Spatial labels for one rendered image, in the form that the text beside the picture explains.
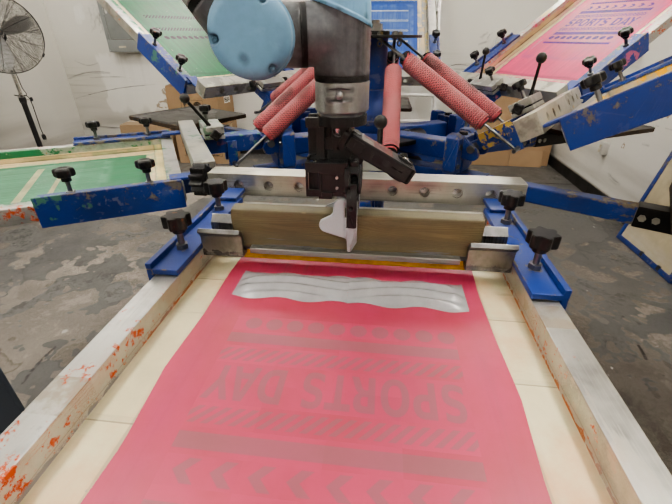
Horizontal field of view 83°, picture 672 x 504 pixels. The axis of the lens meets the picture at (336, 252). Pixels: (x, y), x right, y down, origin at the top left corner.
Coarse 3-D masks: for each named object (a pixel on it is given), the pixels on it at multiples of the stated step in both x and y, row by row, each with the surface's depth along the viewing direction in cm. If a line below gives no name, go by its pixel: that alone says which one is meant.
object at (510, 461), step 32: (352, 320) 54; (384, 320) 54; (416, 320) 54; (448, 320) 54; (480, 320) 54; (480, 352) 49; (480, 384) 44; (512, 384) 44; (480, 416) 40; (512, 416) 40; (480, 448) 37; (512, 448) 37; (512, 480) 35
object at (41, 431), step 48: (144, 288) 55; (96, 336) 46; (144, 336) 50; (576, 336) 46; (96, 384) 42; (576, 384) 40; (48, 432) 36; (624, 432) 35; (0, 480) 31; (624, 480) 32
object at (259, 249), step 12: (252, 252) 65; (264, 252) 64; (276, 252) 64; (288, 252) 64; (300, 252) 64; (312, 252) 63; (324, 252) 63; (336, 252) 63; (348, 252) 63; (360, 252) 63; (372, 252) 63; (384, 252) 63; (396, 252) 63; (456, 264) 61
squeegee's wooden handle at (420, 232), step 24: (240, 216) 63; (264, 216) 62; (288, 216) 62; (312, 216) 61; (360, 216) 61; (384, 216) 60; (408, 216) 60; (432, 216) 60; (456, 216) 60; (480, 216) 60; (264, 240) 65; (288, 240) 64; (312, 240) 64; (336, 240) 63; (360, 240) 63; (384, 240) 62; (408, 240) 62; (432, 240) 61; (456, 240) 61; (480, 240) 60
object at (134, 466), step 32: (224, 288) 61; (224, 320) 54; (320, 320) 54; (192, 352) 49; (160, 384) 44; (192, 384) 44; (160, 416) 40; (128, 448) 37; (160, 448) 37; (128, 480) 35
